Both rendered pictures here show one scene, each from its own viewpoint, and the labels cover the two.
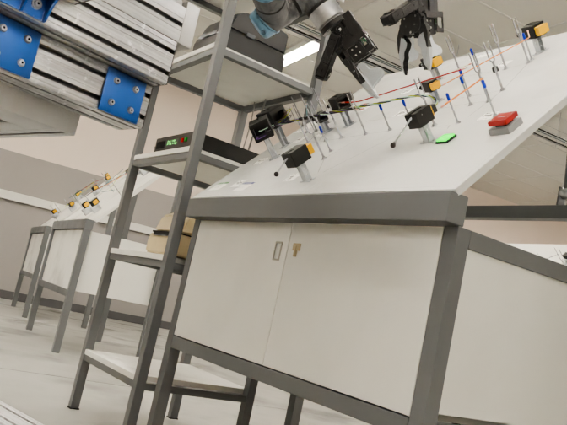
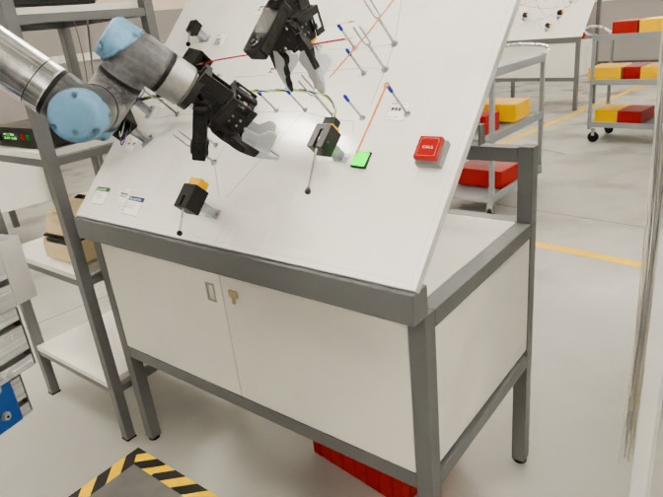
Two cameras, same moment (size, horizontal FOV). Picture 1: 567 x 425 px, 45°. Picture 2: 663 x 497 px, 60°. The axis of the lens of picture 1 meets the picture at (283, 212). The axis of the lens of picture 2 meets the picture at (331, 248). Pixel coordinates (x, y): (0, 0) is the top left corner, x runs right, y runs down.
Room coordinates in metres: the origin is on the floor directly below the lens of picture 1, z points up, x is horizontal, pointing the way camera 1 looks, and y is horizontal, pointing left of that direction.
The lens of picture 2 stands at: (0.52, 0.07, 1.34)
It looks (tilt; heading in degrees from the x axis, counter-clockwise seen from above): 22 degrees down; 343
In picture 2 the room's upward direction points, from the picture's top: 6 degrees counter-clockwise
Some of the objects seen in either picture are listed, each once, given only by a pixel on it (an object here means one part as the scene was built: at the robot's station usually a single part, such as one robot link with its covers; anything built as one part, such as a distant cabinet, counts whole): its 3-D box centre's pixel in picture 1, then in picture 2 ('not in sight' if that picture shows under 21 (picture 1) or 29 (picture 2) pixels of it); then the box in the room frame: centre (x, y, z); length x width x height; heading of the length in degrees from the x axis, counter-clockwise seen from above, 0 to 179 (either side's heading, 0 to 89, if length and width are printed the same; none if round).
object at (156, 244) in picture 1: (197, 238); (94, 222); (2.63, 0.31, 0.76); 0.30 x 0.21 x 0.20; 127
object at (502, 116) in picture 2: not in sight; (489, 126); (4.02, -2.22, 0.54); 0.99 x 0.50 x 1.08; 122
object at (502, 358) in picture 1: (360, 312); (304, 288); (2.04, -0.29, 0.60); 1.17 x 0.58 x 0.40; 34
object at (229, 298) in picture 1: (229, 284); (168, 310); (2.11, 0.11, 0.60); 0.55 x 0.02 x 0.39; 34
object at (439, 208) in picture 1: (291, 209); (210, 254); (1.86, -0.02, 0.83); 1.18 x 0.05 x 0.06; 34
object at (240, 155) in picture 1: (209, 155); (60, 127); (2.67, 0.34, 1.09); 0.35 x 0.33 x 0.07; 34
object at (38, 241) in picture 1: (72, 239); not in sight; (7.12, 2.07, 0.83); 1.18 x 0.72 x 1.65; 25
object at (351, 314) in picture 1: (343, 304); (311, 361); (1.65, -0.19, 0.60); 0.55 x 0.03 x 0.39; 34
